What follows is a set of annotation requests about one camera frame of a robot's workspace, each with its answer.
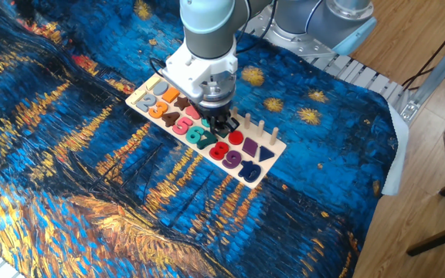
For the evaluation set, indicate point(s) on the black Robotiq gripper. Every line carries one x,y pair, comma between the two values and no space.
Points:
215,115

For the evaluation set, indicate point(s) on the dark green number seven piece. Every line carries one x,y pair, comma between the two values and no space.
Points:
206,140

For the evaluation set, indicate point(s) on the cream shape piece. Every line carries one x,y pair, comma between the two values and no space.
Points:
153,83

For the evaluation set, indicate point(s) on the dark green square piece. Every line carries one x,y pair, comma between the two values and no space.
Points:
223,135

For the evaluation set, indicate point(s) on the red circle piece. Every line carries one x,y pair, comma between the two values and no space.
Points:
236,137

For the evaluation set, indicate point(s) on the teal round piece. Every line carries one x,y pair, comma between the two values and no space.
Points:
205,123

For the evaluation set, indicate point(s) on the wooden peg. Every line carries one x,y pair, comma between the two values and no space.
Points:
235,112
247,121
274,136
261,128

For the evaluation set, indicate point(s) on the red number eight piece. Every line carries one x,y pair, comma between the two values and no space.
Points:
219,150

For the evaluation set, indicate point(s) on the teal number six piece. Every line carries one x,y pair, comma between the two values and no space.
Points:
194,134

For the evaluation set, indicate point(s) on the purple number nine piece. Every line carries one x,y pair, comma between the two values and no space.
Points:
232,159

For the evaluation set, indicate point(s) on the purple quadrilateral piece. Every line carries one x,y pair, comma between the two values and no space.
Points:
250,147

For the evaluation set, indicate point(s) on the pink heart piece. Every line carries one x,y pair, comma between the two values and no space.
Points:
192,112

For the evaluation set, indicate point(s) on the pink number five piece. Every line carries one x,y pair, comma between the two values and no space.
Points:
182,126

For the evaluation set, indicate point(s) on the brown star piece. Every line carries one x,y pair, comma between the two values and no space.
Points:
182,102

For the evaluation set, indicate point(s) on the navy triangle piece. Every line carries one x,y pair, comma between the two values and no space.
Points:
266,153

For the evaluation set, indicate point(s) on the navy number ten piece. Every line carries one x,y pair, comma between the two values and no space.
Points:
250,171

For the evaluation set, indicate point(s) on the brown number four piece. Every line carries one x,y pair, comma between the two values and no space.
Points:
170,119

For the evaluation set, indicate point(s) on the orange rectangle piece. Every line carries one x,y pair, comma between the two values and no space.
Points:
170,95

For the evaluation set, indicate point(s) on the wooden number puzzle board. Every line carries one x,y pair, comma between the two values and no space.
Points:
280,148

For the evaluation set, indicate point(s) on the orange number three piece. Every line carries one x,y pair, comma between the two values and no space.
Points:
157,109

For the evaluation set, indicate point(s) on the grey oval piece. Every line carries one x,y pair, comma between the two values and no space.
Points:
160,88

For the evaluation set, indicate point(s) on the grey number two piece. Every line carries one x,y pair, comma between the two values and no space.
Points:
145,103

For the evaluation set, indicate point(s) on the cream number one piece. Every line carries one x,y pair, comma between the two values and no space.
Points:
136,96

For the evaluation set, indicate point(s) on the starry night painted tablecloth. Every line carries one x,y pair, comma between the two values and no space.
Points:
284,201

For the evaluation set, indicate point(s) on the white underlay cloth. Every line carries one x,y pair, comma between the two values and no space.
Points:
398,154

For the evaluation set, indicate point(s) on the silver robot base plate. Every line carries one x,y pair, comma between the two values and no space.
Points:
307,48

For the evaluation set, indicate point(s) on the aluminium frame beam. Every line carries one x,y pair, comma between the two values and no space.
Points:
439,73

